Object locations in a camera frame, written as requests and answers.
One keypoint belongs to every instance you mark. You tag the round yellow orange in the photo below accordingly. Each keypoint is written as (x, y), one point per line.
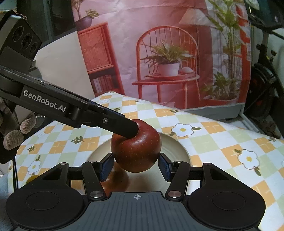
(31, 178)

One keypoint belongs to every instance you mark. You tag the beige round plate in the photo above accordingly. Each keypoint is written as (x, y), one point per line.
(145, 178)

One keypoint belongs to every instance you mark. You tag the dark red apple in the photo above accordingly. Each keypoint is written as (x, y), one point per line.
(139, 153)

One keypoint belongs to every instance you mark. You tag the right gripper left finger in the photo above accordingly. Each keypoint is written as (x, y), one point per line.
(94, 173)

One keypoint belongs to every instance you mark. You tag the black exercise bike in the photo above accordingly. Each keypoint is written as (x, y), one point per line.
(264, 101)

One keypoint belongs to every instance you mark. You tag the checkered floral tablecloth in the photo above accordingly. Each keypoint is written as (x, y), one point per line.
(253, 158)

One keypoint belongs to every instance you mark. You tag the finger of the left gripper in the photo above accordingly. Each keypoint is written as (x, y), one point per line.
(60, 104)

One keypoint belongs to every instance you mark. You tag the pink printed backdrop cloth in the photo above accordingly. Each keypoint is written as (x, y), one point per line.
(190, 55)

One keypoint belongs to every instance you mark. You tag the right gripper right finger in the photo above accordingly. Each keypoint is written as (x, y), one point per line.
(177, 173)

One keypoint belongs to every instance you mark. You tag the grey gloved left hand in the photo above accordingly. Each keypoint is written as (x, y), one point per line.
(13, 132)

